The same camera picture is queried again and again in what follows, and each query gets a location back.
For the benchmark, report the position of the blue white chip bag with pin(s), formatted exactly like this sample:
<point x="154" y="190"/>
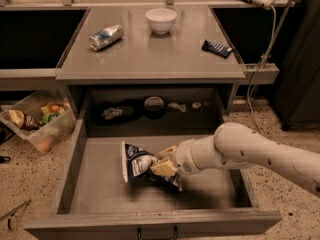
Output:
<point x="136" y="163"/>

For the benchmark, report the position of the white ceramic bowl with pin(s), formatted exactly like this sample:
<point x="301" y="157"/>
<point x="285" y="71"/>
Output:
<point x="161" y="20"/>

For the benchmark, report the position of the silver blue soda can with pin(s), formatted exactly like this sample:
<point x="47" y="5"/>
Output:
<point x="106" y="37"/>

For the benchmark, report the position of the grey open drawer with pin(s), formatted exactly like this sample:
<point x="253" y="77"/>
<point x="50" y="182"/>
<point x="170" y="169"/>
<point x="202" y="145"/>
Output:
<point x="93" y="202"/>

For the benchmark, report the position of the crumpled white wrapper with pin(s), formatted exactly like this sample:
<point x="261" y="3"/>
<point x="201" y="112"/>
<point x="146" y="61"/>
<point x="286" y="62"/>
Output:
<point x="180" y="107"/>

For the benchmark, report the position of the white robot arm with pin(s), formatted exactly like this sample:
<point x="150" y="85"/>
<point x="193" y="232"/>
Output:
<point x="235" y="146"/>

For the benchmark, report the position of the black cloth with label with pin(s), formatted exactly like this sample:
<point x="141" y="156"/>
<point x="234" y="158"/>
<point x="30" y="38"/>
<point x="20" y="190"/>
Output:
<point x="109" y="113"/>

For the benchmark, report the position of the black drawer handle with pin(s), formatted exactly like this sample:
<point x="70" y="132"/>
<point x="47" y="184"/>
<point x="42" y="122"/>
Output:
<point x="157" y="233"/>

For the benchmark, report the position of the brown snack bag in bin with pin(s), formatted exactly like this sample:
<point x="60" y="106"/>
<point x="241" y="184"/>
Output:
<point x="22" y="120"/>

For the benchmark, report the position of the clear plastic storage bin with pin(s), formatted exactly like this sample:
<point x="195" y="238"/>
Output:
<point x="53" y="113"/>

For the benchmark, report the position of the dark blue snack bar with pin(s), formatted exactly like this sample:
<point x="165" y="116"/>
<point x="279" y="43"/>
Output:
<point x="217" y="49"/>

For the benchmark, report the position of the grey cabinet counter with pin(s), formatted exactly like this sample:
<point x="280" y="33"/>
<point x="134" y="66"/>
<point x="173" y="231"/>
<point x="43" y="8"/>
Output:
<point x="143" y="56"/>

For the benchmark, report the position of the black tape roll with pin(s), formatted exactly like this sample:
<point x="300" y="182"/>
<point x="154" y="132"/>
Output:
<point x="154" y="107"/>

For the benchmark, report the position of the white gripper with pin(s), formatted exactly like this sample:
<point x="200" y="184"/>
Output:
<point x="182" y="158"/>

